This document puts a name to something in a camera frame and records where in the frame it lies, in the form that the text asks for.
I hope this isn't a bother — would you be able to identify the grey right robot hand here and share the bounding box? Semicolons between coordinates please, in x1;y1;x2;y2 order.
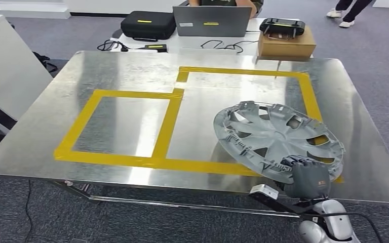
281;155;332;199

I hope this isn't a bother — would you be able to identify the grey plastic wheel cover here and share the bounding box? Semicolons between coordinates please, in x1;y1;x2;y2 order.
213;100;346;184

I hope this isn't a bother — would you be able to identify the yellow tape outline on workbench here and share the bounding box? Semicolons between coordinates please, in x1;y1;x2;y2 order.
53;66;345;184

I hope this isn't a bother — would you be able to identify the steel workbench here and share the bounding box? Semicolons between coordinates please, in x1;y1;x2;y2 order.
0;50;389;219

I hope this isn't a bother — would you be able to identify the brown cardboard box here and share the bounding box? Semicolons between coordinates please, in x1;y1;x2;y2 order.
257;26;317;62

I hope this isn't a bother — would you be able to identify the black remote controller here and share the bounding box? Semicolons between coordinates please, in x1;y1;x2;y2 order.
259;17;306;41

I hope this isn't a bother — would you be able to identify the walking person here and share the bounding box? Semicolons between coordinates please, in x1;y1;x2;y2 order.
326;0;374;28

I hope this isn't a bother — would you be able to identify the grey laptop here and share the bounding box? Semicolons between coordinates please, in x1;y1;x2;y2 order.
172;6;253;37

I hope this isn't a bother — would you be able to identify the black zip carry case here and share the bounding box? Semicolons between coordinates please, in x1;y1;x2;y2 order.
120;11;177;42

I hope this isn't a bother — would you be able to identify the white cabinet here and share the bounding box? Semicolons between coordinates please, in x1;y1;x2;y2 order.
0;14;54;150

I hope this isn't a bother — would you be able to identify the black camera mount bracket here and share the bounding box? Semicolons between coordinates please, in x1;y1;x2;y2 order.
251;194;313;217

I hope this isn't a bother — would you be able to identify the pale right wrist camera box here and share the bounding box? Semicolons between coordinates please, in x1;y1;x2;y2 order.
249;183;280;204

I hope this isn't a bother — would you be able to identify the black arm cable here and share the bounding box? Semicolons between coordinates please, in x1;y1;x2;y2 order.
310;211;383;243

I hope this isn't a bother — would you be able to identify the black desk cable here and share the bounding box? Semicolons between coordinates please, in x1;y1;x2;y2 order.
200;39;259;55

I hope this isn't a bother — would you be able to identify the black coiled cable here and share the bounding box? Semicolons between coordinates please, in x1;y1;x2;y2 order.
97;39;130;53

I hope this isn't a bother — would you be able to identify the black floor cable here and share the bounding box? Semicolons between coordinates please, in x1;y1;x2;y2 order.
24;180;35;243

